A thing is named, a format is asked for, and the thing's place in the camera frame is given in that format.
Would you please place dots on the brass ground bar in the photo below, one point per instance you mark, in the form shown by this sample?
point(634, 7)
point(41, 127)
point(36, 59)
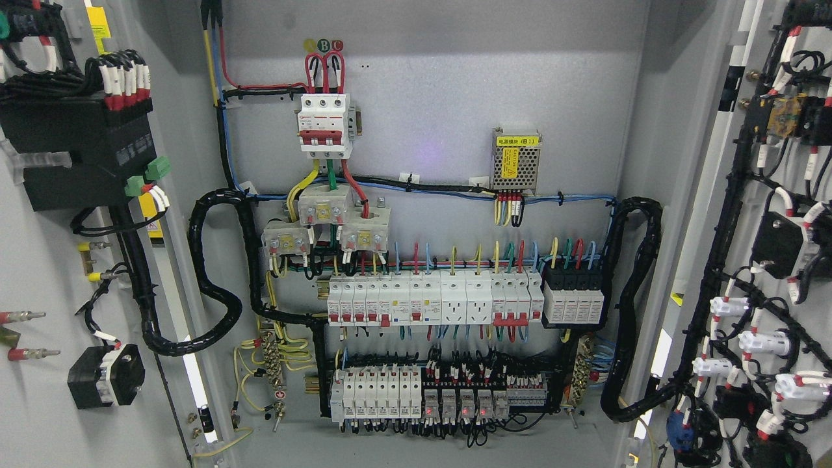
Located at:
point(271, 356)
point(580, 376)

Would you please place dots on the grey current transformer top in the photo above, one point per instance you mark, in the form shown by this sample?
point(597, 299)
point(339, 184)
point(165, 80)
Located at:
point(318, 204)

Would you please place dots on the grey current transformer right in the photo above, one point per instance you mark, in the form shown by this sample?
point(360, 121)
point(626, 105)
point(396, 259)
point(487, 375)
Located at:
point(366, 234)

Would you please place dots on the white sockets and breakers row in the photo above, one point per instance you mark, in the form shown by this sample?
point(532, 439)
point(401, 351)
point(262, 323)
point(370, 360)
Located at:
point(464, 297)

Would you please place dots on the grey current transformer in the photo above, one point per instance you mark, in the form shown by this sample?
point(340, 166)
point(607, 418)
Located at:
point(286, 238)
point(366, 234)
point(318, 204)

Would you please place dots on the grey cabinet door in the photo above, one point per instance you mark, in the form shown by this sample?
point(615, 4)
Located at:
point(724, 333)
point(42, 272)

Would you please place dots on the black white surge protector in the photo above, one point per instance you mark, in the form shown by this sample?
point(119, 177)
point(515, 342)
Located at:
point(573, 299)

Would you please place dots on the red white main breaker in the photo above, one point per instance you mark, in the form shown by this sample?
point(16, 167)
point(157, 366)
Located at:
point(327, 125)

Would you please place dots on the perforated metal power supply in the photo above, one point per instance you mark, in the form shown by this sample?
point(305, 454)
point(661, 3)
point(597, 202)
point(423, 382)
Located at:
point(516, 155)

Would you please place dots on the grey current transformer left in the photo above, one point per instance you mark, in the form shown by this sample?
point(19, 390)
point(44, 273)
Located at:
point(286, 238)

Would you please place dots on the brass ground bar right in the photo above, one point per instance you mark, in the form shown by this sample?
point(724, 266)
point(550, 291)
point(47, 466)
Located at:
point(580, 376)

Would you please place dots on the black digital power meter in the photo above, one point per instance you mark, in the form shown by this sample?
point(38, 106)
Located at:
point(111, 153)

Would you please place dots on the relay and terminal row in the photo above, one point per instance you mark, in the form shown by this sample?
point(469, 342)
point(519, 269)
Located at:
point(440, 396)

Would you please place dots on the brass ground bar left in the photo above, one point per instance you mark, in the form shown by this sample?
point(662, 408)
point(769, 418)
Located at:
point(271, 356)

